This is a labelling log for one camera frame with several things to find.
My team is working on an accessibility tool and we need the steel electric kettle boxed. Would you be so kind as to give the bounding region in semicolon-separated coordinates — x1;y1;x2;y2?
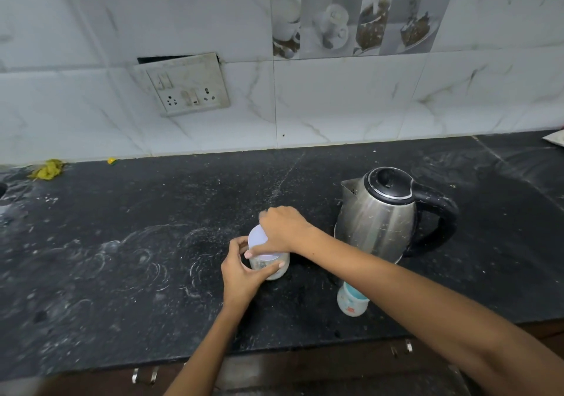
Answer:
334;166;460;265

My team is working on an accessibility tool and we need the person's left hand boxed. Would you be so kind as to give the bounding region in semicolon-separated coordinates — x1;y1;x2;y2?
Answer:
220;235;286;313

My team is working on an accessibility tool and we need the clear powder jar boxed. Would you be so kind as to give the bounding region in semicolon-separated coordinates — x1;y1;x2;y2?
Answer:
249;252;291;281

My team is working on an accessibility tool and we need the clear plastic baby bottle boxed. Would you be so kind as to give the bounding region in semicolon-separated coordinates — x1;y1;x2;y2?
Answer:
337;281;370;318

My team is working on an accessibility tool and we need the lilac round jar lid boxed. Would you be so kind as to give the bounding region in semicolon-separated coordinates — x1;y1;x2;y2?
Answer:
247;224;283;259

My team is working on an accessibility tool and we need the metal cabinet handle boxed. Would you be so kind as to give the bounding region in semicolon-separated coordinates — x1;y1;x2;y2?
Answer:
390;339;414;358
132;367;159;386

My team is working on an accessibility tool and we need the yellow-green cloth scrap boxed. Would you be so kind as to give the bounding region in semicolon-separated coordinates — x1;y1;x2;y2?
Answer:
28;158;66;181

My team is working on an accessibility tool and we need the white wall switch socket plate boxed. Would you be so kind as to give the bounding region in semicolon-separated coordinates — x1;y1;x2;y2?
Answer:
133;52;231;117

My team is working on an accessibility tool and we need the person's left forearm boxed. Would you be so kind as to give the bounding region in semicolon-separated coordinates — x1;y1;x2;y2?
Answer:
163;301;247;396

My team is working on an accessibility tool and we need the person's right hand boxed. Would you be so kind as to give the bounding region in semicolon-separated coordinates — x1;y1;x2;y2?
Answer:
243;205;318;260

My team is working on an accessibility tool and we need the person's right forearm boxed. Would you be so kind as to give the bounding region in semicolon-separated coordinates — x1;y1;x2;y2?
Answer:
306;225;564;396

